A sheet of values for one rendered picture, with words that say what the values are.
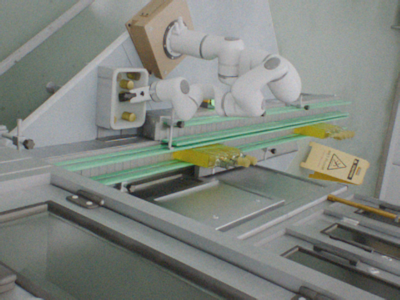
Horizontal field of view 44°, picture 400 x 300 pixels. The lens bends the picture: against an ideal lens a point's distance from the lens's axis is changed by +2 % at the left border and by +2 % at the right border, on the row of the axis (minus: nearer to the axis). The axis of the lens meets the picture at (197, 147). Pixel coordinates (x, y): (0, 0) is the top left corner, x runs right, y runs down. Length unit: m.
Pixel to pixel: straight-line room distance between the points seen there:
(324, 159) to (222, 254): 4.61
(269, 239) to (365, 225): 0.47
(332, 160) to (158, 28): 3.62
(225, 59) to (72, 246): 1.22
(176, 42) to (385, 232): 1.07
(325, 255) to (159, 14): 1.04
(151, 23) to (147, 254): 1.30
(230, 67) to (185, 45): 0.21
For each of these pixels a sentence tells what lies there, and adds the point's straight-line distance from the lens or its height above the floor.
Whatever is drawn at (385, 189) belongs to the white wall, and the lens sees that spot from 7.90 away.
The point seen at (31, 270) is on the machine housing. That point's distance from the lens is 0.64.
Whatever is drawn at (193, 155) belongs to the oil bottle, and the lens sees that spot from 1.96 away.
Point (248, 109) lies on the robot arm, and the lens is 1.57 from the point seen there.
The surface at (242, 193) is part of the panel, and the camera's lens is 2.01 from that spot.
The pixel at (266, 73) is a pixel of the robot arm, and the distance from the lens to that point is 1.53.
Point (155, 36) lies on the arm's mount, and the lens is 1.90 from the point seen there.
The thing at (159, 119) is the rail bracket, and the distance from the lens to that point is 1.90.
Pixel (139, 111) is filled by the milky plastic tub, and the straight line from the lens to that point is 1.93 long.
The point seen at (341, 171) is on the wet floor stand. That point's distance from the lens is 5.22.
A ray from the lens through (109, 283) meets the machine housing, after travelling 0.61.
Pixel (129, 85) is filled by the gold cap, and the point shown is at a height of 0.81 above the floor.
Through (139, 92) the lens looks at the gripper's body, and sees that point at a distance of 1.78.
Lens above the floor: 2.15
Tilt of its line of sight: 36 degrees down
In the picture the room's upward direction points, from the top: 106 degrees clockwise
